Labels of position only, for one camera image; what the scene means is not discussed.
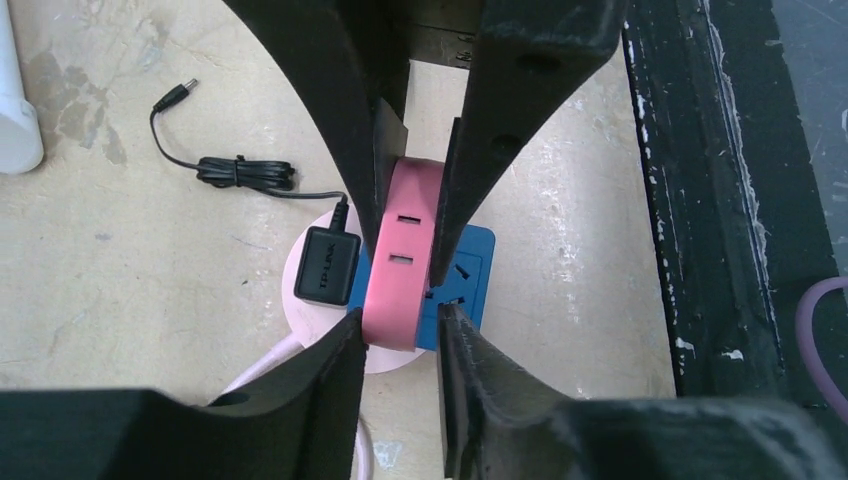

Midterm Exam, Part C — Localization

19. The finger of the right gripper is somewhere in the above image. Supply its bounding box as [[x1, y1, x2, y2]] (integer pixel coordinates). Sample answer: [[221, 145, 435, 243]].
[[226, 0, 410, 249], [429, 1, 627, 286]]

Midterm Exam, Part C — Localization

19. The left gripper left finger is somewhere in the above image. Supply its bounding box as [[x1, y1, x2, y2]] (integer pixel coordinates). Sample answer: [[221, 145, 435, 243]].
[[1, 311, 366, 479]]

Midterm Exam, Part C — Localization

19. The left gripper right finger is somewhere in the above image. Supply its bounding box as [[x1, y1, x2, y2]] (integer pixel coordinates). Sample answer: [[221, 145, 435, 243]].
[[437, 304, 847, 479]]

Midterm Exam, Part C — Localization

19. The pink cable with plug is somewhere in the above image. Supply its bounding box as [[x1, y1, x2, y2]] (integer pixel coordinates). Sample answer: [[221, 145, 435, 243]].
[[211, 331, 376, 480]]

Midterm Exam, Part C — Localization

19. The pink square plug adapter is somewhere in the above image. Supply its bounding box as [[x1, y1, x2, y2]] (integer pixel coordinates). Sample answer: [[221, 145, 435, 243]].
[[362, 158, 444, 351]]

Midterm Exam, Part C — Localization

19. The blue cube socket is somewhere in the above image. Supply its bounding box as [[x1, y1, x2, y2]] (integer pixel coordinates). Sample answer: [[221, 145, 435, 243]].
[[347, 223, 497, 352]]

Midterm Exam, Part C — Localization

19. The black power adapter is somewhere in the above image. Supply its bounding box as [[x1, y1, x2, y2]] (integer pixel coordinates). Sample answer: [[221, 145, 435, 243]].
[[148, 78, 364, 308]]

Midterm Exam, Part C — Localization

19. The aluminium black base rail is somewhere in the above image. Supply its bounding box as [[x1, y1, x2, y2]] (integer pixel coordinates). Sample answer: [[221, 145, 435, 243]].
[[623, 1, 847, 413]]

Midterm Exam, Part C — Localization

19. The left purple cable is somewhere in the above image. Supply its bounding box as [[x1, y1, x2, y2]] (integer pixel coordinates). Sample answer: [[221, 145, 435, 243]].
[[794, 276, 848, 425]]

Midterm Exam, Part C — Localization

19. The white PVC pipe frame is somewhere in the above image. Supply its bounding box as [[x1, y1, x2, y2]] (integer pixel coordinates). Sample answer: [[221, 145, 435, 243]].
[[1, 0, 44, 175]]

